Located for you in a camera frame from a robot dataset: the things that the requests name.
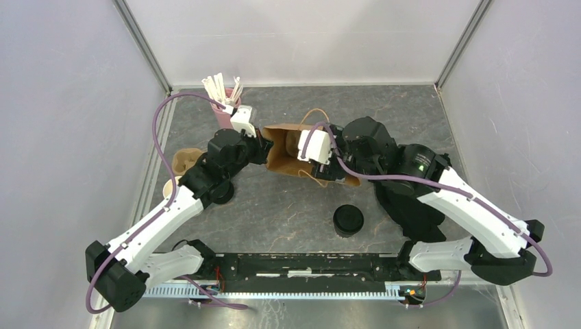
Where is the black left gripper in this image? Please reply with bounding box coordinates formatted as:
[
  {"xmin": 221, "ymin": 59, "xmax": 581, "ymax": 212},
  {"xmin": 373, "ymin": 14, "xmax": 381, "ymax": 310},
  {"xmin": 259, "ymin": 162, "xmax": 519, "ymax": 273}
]
[{"xmin": 225, "ymin": 125, "xmax": 274, "ymax": 180}]

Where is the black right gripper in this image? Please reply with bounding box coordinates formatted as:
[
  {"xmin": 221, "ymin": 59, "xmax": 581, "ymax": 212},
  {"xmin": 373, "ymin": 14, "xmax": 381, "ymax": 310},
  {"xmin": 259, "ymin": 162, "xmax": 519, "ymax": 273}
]
[{"xmin": 310, "ymin": 121, "xmax": 383, "ymax": 182}]

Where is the brown paper bag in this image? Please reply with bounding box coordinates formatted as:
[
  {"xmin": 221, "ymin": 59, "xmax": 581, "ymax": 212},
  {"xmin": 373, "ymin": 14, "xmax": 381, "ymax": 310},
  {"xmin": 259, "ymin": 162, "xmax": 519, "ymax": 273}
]
[{"xmin": 262, "ymin": 108, "xmax": 362, "ymax": 188}]

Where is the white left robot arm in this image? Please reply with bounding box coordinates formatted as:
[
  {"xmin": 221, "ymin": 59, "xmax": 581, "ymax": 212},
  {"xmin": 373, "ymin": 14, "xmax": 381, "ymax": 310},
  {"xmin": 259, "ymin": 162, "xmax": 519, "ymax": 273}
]
[{"xmin": 85, "ymin": 129, "xmax": 274, "ymax": 315}]

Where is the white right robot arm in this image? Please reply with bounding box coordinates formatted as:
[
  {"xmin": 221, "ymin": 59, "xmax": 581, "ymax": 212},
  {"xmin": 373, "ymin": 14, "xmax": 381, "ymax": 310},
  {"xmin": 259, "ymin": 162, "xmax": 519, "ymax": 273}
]
[{"xmin": 298, "ymin": 117, "xmax": 553, "ymax": 286}]

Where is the pink straw holder cup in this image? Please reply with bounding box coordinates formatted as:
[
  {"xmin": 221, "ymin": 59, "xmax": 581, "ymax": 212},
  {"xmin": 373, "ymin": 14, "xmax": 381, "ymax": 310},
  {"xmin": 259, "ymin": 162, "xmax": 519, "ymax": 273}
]
[{"xmin": 210, "ymin": 88, "xmax": 242, "ymax": 129}]

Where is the stack of black lids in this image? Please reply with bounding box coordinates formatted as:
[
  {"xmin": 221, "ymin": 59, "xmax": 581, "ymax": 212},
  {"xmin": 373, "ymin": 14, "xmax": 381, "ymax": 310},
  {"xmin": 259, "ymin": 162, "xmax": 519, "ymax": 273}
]
[{"xmin": 210, "ymin": 182, "xmax": 235, "ymax": 205}]

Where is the brown cardboard cup carrier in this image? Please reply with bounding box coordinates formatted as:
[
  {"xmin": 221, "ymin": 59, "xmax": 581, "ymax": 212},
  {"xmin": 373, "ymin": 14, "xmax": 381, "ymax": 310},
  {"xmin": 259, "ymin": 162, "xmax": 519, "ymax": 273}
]
[{"xmin": 171, "ymin": 148, "xmax": 204, "ymax": 176}]

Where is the white wrapped straws bundle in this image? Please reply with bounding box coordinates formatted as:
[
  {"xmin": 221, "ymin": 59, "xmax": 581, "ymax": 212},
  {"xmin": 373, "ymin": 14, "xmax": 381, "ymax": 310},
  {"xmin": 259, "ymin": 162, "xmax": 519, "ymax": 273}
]
[{"xmin": 201, "ymin": 73, "xmax": 244, "ymax": 106}]

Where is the stack of paper cups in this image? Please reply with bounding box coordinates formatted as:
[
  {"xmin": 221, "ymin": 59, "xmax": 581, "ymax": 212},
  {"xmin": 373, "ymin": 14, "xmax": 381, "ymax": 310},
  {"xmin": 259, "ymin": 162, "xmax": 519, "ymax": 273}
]
[{"xmin": 162, "ymin": 177, "xmax": 179, "ymax": 199}]

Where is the black cloth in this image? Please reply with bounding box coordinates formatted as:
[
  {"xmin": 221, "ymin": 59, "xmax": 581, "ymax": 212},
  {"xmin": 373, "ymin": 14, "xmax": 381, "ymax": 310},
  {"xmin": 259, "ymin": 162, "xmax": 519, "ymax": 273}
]
[{"xmin": 373, "ymin": 181, "xmax": 446, "ymax": 243}]

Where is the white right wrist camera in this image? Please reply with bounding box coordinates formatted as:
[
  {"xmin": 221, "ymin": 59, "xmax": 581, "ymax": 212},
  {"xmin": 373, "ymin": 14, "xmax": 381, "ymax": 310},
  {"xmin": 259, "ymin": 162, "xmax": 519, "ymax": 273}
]
[{"xmin": 297, "ymin": 130, "xmax": 332, "ymax": 165}]

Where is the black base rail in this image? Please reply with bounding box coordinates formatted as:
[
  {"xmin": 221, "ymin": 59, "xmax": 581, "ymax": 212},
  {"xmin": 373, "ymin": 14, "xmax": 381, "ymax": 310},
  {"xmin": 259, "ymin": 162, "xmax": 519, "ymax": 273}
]
[{"xmin": 189, "ymin": 253, "xmax": 442, "ymax": 293}]

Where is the aluminium slotted cable duct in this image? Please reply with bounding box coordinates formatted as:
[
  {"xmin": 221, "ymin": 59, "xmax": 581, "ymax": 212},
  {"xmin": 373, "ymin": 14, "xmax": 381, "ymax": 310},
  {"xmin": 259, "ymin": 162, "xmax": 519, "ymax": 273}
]
[{"xmin": 101, "ymin": 254, "xmax": 428, "ymax": 301}]

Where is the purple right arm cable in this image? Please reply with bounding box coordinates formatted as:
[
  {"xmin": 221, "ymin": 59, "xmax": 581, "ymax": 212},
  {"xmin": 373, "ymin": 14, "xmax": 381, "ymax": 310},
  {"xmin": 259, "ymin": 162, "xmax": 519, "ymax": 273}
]
[{"xmin": 300, "ymin": 121, "xmax": 554, "ymax": 307}]

